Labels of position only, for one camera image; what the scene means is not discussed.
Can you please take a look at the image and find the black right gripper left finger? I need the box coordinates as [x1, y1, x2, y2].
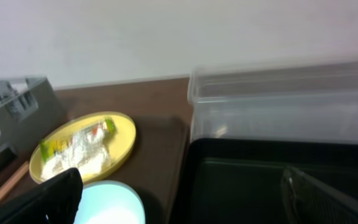
[0, 168, 83, 224]

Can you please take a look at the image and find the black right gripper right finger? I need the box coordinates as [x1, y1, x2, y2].
[280, 167, 358, 224]

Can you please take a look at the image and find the light blue bowl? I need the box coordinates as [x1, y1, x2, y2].
[74, 180, 145, 224]

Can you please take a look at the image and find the green orange snack wrapper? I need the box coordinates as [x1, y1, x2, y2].
[40, 118, 116, 162]

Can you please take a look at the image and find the wooden chopstick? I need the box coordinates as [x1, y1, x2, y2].
[0, 161, 29, 202]

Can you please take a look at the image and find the yellow round plate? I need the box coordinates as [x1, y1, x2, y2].
[46, 111, 136, 185]

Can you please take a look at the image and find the black rectangular tray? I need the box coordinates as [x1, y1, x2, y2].
[170, 139, 358, 223]

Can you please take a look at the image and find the grey dish rack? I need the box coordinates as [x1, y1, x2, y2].
[0, 77, 67, 170]

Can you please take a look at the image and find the clear plastic bin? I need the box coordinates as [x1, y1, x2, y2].
[188, 62, 358, 143]

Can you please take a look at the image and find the brown serving tray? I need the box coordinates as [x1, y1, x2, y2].
[7, 115, 190, 224]

